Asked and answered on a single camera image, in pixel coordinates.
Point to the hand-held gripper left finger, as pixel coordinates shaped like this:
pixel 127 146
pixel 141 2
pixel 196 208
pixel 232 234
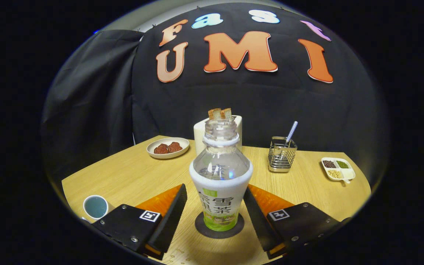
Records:
pixel 169 217

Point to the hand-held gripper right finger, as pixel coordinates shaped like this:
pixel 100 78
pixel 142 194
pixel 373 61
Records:
pixel 258 217

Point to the dark round coaster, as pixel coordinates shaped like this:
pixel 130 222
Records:
pixel 238 228

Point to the clear juice bottle white label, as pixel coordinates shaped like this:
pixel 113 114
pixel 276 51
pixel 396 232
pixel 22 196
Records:
pixel 221 195

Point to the white cup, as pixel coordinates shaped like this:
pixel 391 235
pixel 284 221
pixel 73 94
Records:
pixel 96 208

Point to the wooden table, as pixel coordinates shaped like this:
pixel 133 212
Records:
pixel 300 187

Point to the beige oval plate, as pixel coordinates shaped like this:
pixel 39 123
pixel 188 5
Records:
pixel 168 156

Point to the red food piece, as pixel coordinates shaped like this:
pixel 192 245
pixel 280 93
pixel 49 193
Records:
pixel 161 149
pixel 175 147

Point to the white toaster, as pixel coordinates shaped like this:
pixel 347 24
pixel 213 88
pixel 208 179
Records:
pixel 199 140

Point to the striped straw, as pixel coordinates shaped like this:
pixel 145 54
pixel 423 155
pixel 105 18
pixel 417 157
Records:
pixel 292 131

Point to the white divided dish with grains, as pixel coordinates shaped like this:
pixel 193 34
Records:
pixel 339 170

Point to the brown bread slice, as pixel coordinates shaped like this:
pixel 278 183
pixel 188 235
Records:
pixel 227 112
pixel 214 113

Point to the black backdrop cloth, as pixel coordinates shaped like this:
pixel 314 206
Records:
pixel 263 103

